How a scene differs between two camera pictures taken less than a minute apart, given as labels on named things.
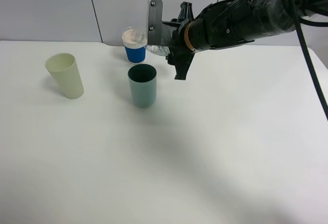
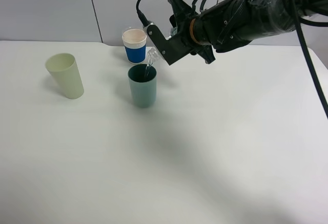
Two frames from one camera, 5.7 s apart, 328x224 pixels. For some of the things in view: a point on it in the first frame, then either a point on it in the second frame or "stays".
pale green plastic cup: [63, 67] stays
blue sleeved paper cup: [135, 42] stays
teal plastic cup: [142, 78] stays
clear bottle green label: [140, 37] → [154, 54]
